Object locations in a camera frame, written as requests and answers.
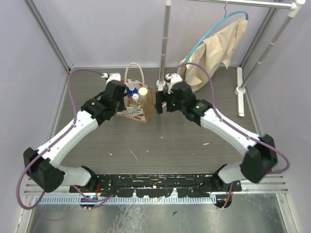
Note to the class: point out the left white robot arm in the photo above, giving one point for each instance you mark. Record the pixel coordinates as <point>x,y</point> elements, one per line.
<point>43,165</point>

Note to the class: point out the beige shirt on hanger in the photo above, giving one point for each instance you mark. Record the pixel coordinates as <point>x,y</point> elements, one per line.
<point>212,52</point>

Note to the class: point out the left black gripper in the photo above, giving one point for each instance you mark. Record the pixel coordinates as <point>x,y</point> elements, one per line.
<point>120,101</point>

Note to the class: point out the clear bottle white cap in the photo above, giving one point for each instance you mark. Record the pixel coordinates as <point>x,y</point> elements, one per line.
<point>136,99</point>

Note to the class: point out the beige bottle round cap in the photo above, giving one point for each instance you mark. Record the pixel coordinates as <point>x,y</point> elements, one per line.
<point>143,93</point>

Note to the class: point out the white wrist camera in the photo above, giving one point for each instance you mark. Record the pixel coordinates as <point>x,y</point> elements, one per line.
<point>172,79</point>
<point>111,77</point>

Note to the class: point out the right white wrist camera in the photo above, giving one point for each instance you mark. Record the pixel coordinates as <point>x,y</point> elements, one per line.
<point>172,79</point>

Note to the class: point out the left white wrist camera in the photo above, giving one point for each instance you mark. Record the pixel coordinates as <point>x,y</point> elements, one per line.
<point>111,77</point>

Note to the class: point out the aluminium frame post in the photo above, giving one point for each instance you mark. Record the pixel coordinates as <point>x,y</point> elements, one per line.
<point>41,15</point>

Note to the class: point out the teal clothes hanger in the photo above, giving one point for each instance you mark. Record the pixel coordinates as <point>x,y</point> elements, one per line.
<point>212,29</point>

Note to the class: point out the metal clothes rack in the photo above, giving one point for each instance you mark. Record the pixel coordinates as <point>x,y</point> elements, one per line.
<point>242,81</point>

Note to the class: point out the watermelon print canvas bag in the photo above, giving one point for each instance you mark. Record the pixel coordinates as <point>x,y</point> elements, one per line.
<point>139,113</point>

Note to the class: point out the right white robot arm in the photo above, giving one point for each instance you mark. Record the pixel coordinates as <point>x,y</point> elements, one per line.
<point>258,152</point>

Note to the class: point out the orange bottle blue pump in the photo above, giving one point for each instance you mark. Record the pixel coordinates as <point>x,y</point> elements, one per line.
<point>131,90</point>

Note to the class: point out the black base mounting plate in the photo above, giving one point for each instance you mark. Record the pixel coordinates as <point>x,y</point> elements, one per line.
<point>186,185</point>

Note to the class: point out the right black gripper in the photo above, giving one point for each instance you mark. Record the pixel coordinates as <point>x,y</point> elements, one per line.
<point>158,105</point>

